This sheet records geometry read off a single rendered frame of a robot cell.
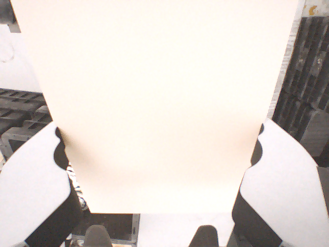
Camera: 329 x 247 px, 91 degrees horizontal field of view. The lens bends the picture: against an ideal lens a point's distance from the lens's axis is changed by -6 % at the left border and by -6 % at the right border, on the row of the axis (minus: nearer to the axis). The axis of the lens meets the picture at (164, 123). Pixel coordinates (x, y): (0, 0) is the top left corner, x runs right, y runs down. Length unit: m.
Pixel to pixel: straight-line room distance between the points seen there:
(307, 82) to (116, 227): 1.08
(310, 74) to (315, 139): 0.44
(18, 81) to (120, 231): 0.58
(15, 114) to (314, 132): 1.38
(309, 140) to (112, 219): 1.17
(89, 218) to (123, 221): 0.12
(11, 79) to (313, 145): 1.52
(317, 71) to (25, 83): 1.18
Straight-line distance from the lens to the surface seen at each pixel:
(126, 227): 0.69
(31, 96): 0.66
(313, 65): 1.10
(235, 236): 1.87
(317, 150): 1.44
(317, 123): 1.29
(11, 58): 0.68
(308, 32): 1.17
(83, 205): 0.68
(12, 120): 0.52
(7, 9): 0.42
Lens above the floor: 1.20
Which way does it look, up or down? 60 degrees down
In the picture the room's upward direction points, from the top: 179 degrees counter-clockwise
